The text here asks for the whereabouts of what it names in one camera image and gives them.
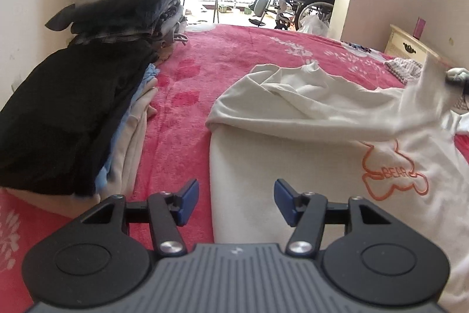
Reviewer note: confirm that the pink cup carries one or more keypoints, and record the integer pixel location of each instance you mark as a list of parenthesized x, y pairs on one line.
[(418, 27)]

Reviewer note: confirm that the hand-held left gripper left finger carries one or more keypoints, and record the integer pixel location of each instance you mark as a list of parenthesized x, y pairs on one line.
[(188, 201)]

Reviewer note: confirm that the pink checkered garment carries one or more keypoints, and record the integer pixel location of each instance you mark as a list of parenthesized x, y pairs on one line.
[(403, 69)]

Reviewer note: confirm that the light blue folded garment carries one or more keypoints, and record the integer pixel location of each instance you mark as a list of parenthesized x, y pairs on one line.
[(148, 74)]

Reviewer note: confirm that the white plastic bag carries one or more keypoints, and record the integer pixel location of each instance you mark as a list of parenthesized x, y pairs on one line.
[(313, 25)]

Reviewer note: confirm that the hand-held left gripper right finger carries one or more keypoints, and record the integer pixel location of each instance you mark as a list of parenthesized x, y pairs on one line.
[(285, 201)]

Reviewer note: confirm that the cream nightstand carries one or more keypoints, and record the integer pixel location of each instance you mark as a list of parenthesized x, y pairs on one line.
[(399, 41)]

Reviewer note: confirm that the stack of dark folded clothes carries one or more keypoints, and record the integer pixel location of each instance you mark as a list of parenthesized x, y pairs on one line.
[(121, 8)]

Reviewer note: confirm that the grey swivel chair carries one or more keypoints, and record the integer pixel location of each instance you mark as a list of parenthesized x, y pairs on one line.
[(261, 3)]

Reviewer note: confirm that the pink floral blanket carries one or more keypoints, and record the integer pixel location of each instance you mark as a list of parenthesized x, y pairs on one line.
[(190, 78)]

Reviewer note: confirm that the cream sweatshirt with orange print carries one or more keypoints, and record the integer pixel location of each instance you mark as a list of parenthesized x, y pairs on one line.
[(293, 159)]

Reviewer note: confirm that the near stack of folded clothes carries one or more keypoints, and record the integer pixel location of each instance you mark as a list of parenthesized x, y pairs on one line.
[(66, 115), (133, 137)]

